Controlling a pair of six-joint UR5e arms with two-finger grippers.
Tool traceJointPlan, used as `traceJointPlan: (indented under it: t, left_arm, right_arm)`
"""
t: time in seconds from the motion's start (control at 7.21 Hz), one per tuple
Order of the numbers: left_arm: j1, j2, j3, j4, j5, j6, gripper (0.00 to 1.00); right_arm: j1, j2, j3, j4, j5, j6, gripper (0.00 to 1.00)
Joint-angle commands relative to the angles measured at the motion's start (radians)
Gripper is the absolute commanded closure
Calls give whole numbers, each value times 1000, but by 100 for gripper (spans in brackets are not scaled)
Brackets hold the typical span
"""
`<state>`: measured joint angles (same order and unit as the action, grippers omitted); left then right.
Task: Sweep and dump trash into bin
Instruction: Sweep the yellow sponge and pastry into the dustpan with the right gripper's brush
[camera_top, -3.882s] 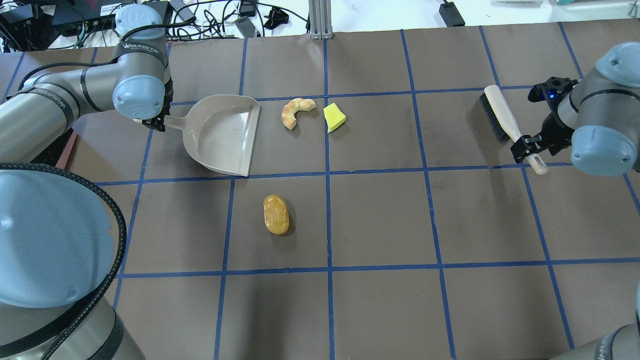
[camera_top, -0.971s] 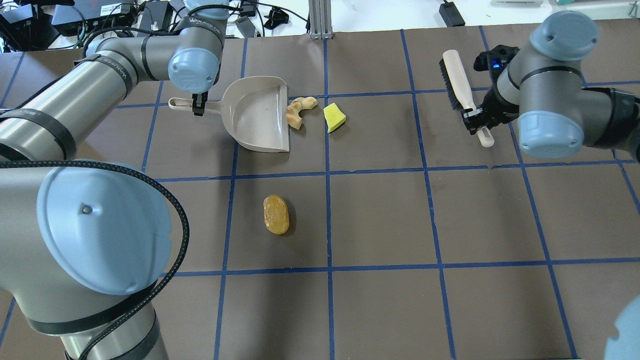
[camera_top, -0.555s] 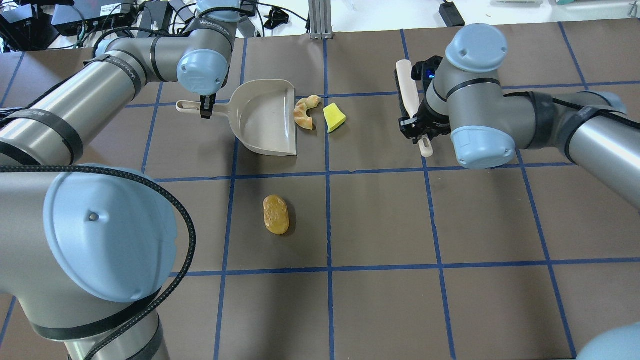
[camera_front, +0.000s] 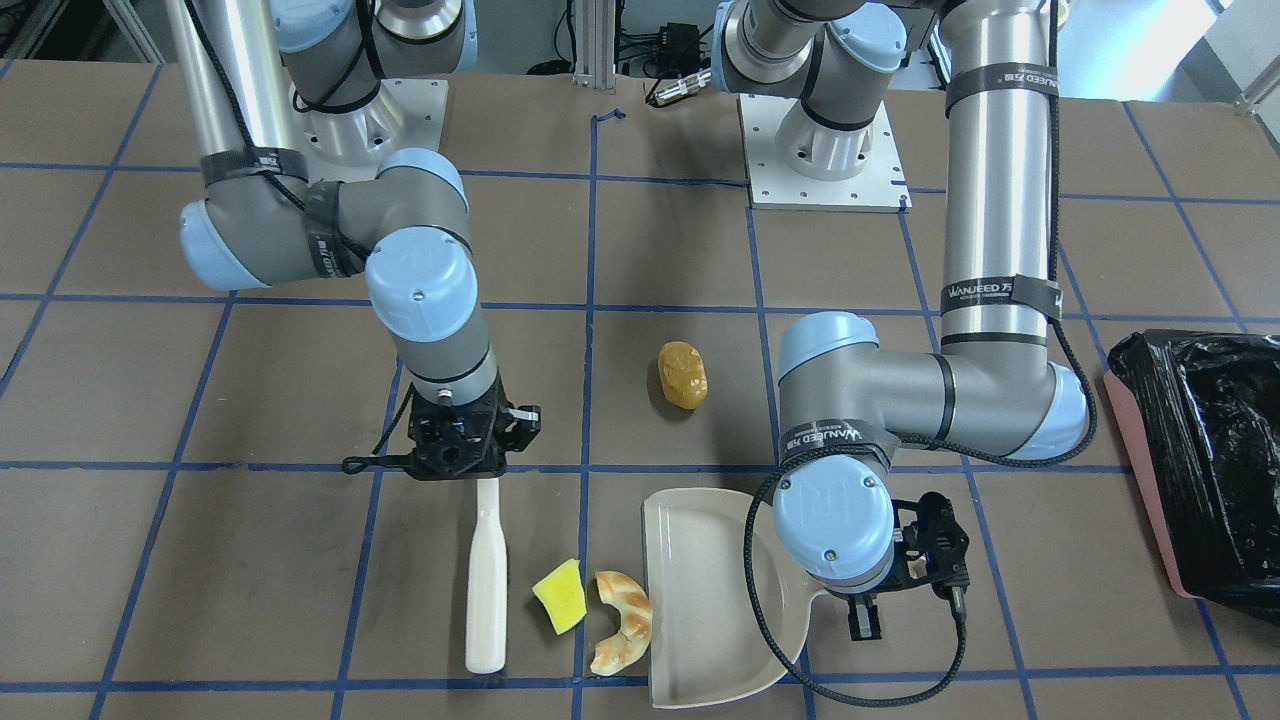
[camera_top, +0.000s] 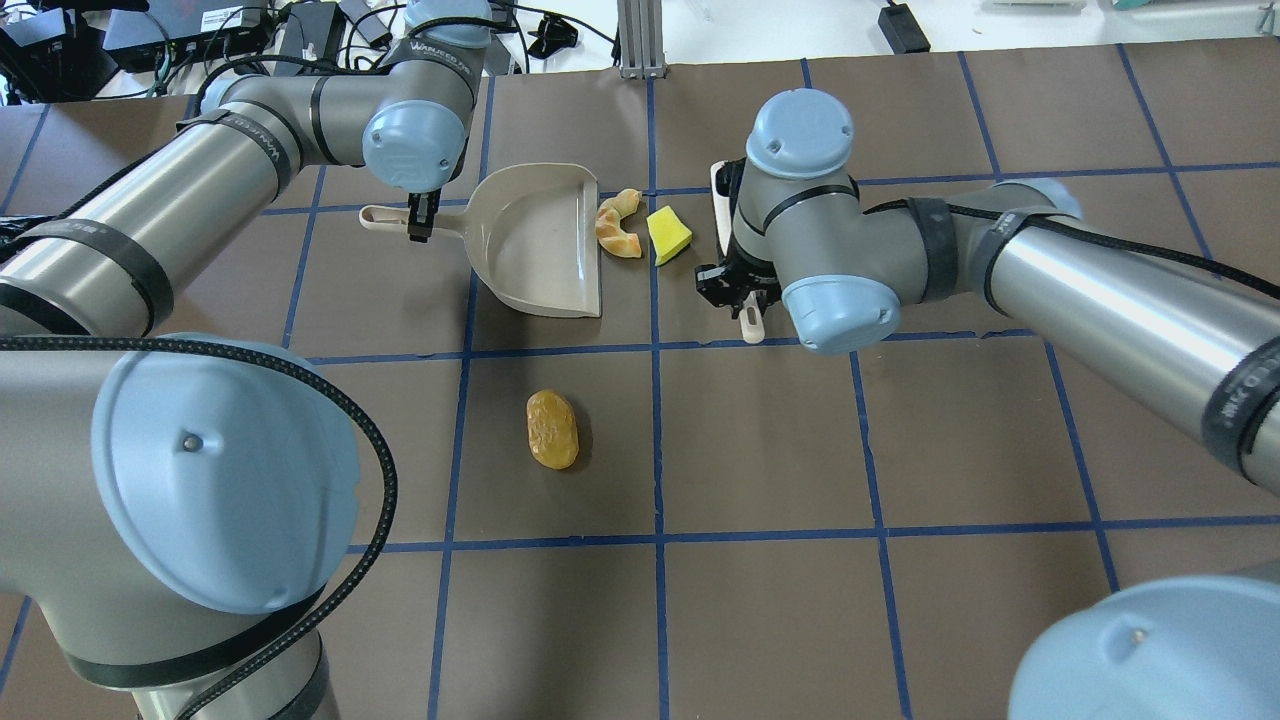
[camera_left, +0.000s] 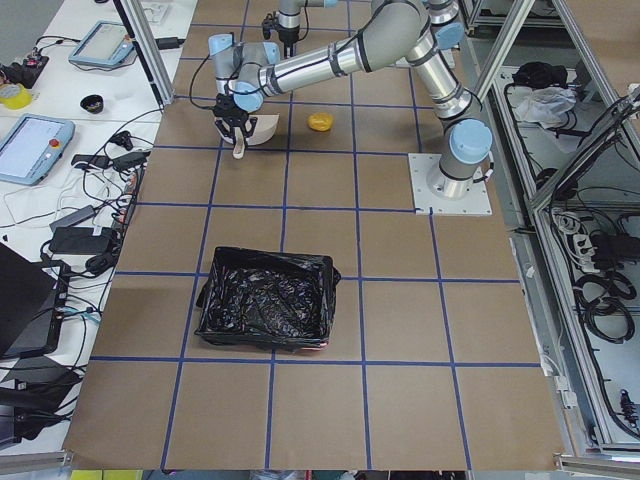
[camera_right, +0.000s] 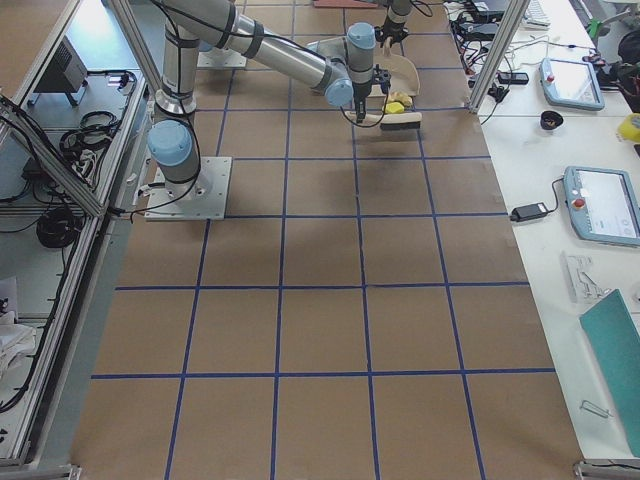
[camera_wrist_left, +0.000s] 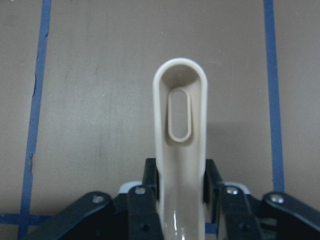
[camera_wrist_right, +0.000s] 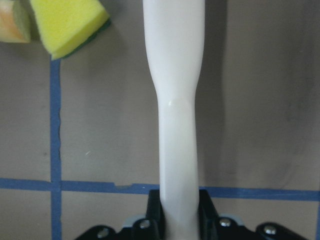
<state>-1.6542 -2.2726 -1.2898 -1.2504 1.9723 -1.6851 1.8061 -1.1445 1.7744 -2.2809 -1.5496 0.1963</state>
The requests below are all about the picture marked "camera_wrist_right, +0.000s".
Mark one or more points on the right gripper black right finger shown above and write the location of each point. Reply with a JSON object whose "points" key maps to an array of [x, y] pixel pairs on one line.
{"points": [[213, 226]]}

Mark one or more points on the beige hand brush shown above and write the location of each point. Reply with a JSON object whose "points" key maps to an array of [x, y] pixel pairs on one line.
{"points": [[174, 33]]}

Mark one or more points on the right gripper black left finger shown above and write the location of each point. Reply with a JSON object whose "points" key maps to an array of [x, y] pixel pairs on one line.
{"points": [[152, 226]]}

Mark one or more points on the yellow green sponge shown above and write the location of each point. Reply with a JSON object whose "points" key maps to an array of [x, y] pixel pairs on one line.
{"points": [[65, 25]]}

